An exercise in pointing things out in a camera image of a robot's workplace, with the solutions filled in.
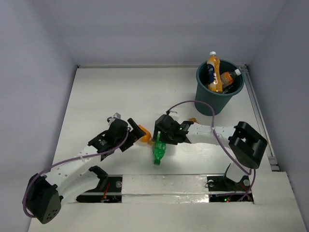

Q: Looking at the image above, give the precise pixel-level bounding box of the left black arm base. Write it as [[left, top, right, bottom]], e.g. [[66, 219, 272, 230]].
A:
[[76, 166, 123, 203]]

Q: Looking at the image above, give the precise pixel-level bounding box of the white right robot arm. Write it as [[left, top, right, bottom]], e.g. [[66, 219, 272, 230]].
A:
[[153, 114, 267, 169]]

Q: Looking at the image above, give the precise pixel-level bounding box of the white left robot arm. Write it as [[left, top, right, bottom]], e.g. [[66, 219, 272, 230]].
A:
[[22, 117, 145, 224]]

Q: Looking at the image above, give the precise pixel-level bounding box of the orange bottle blue label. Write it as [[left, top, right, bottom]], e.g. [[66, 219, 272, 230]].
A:
[[207, 51, 223, 93]]

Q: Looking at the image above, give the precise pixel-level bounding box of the small orange bottle white label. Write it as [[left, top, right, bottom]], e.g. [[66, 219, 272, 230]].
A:
[[139, 125, 154, 145]]

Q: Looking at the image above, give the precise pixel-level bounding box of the crushed green plastic bottle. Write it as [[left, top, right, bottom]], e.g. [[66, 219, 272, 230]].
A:
[[153, 132, 167, 165]]

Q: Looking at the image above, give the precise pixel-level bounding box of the clear Pepsi bottle black cap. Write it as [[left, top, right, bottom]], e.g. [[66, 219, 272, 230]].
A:
[[223, 85, 234, 94]]

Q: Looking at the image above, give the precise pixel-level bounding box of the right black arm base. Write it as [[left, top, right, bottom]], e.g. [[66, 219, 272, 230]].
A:
[[204, 170, 254, 203]]

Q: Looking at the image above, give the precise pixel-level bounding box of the tall orange bottle white cap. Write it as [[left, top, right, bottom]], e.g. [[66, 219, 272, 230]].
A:
[[220, 69, 241, 88]]

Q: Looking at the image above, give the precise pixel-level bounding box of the silver tape strip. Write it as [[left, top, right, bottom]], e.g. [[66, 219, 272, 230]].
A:
[[121, 174, 209, 204]]

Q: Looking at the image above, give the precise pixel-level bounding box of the small orange juice bottle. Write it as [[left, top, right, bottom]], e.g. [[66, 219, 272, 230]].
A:
[[188, 118, 198, 123]]

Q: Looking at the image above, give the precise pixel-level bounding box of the dark teal plastic bin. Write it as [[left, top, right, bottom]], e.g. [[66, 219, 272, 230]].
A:
[[195, 60, 244, 116]]

